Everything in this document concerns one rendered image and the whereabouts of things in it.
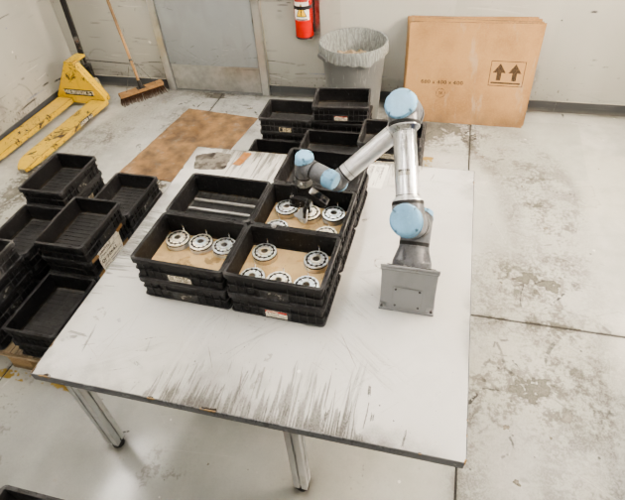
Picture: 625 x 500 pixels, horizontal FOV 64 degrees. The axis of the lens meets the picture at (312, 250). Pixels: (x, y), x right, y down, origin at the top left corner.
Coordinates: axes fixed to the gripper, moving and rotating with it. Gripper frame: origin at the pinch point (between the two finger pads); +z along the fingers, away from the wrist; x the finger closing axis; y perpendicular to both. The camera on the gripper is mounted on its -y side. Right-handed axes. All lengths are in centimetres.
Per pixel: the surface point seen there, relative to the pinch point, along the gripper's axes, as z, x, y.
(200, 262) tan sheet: 4, 34, 37
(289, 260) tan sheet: 0.3, 25.3, 1.0
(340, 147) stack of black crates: 60, -127, 9
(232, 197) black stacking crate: 7.7, -9.9, 39.8
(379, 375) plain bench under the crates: 5, 64, -44
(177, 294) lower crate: 11, 47, 43
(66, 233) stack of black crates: 52, 1, 139
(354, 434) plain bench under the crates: 4, 87, -40
